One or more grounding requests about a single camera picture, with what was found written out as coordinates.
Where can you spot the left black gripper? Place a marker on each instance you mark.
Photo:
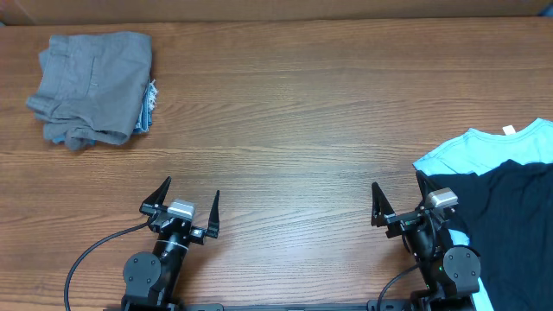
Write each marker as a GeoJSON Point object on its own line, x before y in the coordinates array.
{"type": "Point", "coordinates": [198, 235]}

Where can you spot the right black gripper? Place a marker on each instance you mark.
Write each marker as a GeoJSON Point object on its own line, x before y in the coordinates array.
{"type": "Point", "coordinates": [409, 219]}

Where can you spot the black t-shirt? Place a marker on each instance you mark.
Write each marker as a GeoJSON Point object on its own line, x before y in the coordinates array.
{"type": "Point", "coordinates": [505, 213]}

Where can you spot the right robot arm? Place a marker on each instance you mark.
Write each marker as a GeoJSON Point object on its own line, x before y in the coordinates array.
{"type": "Point", "coordinates": [450, 271]}

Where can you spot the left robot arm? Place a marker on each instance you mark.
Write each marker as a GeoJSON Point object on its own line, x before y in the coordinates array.
{"type": "Point", "coordinates": [151, 277]}

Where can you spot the light blue t-shirt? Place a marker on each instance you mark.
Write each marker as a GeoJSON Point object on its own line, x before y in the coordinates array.
{"type": "Point", "coordinates": [529, 145]}

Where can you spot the blue frayed denim garment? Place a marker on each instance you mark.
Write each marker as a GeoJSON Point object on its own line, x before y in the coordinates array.
{"type": "Point", "coordinates": [76, 134]}

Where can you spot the grey folded shorts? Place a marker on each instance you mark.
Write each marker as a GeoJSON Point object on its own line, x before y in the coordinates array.
{"type": "Point", "coordinates": [98, 78]}

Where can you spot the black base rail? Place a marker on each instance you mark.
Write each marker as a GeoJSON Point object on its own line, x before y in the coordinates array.
{"type": "Point", "coordinates": [372, 305]}

